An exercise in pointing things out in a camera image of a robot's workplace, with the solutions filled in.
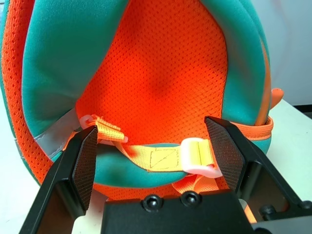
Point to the teal and orange backpack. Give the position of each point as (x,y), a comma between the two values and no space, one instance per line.
(151,73)

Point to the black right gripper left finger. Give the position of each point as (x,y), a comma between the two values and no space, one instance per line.
(73,165)

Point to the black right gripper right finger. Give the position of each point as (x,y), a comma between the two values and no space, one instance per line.
(229,151)

